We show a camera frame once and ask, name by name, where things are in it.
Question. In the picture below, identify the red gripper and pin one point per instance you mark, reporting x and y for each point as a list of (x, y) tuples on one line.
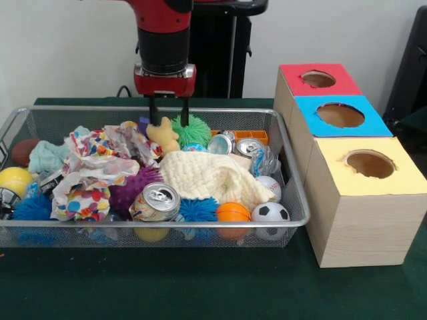
[(165, 83)]

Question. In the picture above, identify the yellow plush toy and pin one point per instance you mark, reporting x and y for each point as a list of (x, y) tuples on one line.
[(163, 136)]

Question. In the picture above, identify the green fuzzy toy with eyes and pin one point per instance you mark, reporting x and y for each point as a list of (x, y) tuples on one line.
[(195, 130)]

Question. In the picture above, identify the purple spiky ball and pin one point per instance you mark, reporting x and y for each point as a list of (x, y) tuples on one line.
[(130, 190)]

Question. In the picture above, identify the colourful patterned cloth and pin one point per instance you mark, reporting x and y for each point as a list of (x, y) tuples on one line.
[(90, 166)]

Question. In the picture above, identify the light teal knitted cloth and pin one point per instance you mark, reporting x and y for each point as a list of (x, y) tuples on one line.
[(47, 158)]

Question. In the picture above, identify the dark red ball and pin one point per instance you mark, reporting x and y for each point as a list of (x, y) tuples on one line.
[(25, 152)]

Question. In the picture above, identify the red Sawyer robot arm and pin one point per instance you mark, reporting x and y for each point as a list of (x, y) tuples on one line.
[(163, 33)]

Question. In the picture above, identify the clear mesh bin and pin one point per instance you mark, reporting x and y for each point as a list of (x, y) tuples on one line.
[(300, 200)]

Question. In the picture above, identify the wooden box with three holes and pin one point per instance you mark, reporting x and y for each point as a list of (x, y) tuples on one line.
[(360, 226)]

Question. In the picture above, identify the cream knitted cloth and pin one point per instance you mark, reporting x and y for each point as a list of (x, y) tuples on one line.
[(213, 178)]

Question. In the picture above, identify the orange toy block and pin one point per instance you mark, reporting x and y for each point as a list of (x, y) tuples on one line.
[(255, 136)]

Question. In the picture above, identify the crushed silver can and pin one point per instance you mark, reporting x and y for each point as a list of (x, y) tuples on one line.
[(155, 202)]

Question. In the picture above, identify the small orange basketball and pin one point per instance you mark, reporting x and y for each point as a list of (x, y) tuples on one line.
[(232, 212)]

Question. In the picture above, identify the black silver drink can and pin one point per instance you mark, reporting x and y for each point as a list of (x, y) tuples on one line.
[(48, 183)]

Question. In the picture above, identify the small soccer ball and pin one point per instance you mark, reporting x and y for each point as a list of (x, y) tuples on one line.
[(269, 213)]

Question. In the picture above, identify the blue spiky ball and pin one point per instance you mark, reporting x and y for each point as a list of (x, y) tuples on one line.
[(30, 208)]

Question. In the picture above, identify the yellow ball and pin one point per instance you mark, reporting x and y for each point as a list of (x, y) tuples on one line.
[(13, 180)]

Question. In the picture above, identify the crushed black drink can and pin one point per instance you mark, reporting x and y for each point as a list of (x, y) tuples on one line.
[(7, 202)]

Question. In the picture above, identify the black chair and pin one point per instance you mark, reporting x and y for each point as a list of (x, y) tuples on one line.
[(413, 73)]

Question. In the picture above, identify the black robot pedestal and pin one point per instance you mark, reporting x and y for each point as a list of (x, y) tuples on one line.
[(220, 60)]

